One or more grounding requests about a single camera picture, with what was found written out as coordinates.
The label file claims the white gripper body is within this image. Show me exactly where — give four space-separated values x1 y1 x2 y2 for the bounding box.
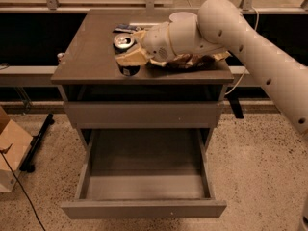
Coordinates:
142 22 176 62

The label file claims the yellow brown chip bag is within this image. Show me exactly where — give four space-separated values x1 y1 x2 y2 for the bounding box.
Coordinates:
150 51 231 70

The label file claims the cardboard box left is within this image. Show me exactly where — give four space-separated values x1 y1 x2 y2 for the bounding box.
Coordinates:
0 107 33 193

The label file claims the blue pepsi can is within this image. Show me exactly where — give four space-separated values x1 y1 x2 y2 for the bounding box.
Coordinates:
113 33 141 77

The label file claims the black cable on floor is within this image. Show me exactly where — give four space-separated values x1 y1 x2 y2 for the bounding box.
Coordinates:
0 151 47 231

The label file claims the small can behind cabinet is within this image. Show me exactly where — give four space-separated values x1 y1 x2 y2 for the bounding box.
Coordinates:
57 53 65 63

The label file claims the dark blue snack packet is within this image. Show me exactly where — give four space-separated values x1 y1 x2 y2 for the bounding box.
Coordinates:
114 24 141 34

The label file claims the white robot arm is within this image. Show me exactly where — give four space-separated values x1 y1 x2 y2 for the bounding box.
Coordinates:
115 0 308 136

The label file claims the grey drawer cabinet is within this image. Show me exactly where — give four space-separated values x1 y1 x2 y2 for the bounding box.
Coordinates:
51 10 233 148

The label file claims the black stand leg right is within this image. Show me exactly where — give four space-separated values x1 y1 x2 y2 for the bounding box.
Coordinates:
227 94 244 119

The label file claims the closed grey top drawer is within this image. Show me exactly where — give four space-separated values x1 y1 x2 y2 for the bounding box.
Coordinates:
64 102 223 129

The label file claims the black stand leg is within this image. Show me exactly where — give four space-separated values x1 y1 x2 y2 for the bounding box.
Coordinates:
19 114 54 172
227 94 244 119

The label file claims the open grey middle drawer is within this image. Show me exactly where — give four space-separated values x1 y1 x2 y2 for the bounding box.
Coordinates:
62 129 226 219

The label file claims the white ceramic bowl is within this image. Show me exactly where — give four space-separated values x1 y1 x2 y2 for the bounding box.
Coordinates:
169 12 196 22

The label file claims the black stand leg left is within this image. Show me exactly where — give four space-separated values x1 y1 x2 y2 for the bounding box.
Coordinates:
19 114 54 172

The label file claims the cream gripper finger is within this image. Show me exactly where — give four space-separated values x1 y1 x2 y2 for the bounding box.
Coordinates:
133 30 147 46
115 45 151 66

